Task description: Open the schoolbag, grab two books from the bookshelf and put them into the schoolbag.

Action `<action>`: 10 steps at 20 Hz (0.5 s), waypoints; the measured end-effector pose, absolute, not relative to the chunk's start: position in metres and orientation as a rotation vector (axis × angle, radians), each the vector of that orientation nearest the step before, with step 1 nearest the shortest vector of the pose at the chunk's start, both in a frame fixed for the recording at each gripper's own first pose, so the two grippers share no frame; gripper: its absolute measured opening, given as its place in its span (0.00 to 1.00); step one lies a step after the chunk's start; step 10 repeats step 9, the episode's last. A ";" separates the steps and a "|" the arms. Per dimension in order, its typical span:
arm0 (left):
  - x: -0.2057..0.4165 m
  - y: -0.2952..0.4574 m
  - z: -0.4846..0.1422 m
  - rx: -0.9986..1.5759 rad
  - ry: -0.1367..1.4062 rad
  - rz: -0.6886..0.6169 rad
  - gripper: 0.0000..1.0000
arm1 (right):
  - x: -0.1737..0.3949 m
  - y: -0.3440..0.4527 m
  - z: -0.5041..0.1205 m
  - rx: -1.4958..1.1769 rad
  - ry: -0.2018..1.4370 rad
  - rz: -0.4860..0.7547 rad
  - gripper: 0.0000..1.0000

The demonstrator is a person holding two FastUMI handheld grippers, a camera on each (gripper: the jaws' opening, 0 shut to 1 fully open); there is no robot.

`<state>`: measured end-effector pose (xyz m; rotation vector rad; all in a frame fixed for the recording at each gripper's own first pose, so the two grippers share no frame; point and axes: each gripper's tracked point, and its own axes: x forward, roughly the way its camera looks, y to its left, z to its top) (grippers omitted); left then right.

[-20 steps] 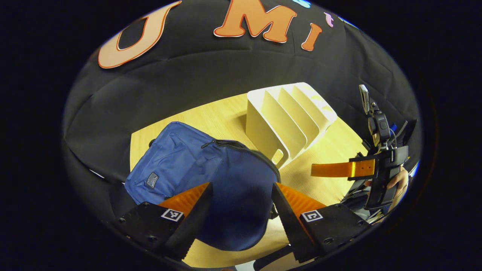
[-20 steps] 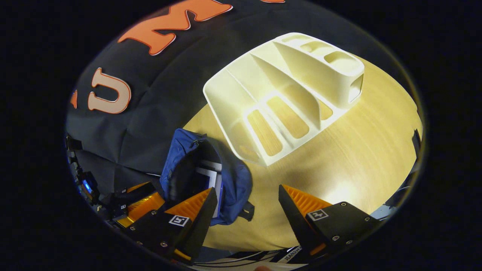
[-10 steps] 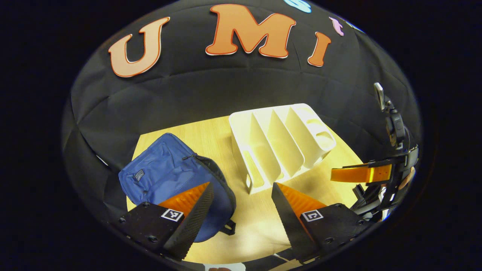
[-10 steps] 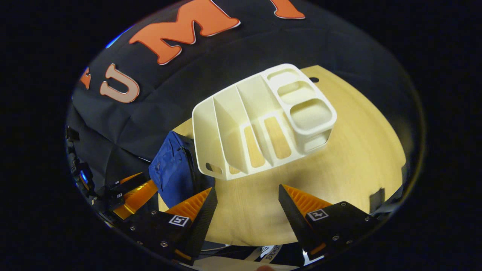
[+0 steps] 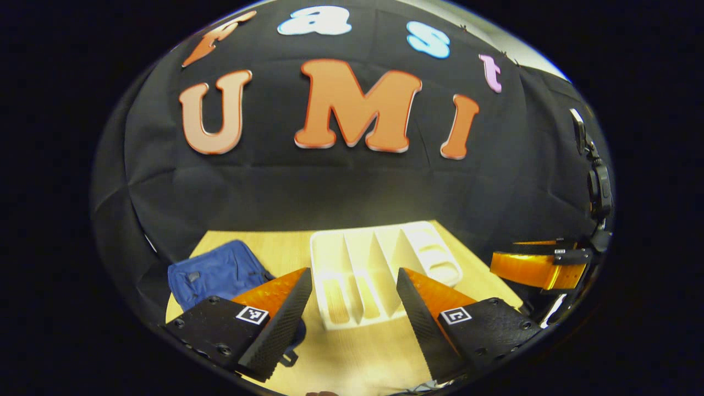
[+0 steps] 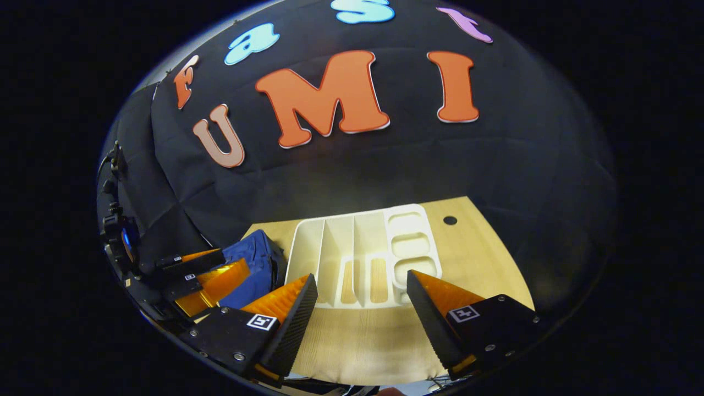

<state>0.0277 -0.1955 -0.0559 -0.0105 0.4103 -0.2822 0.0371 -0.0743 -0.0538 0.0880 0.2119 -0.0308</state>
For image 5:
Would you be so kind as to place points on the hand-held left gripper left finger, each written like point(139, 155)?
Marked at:
point(280, 330)

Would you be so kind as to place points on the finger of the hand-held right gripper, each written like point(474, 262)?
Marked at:
point(528, 269)
point(544, 243)

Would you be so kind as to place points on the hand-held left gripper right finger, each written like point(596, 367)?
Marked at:
point(421, 324)

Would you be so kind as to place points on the blue schoolbag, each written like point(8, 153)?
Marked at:
point(214, 272)

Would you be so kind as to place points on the white bookshelf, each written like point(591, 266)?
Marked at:
point(357, 258)

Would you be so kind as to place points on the black backdrop cloth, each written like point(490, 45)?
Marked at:
point(330, 187)

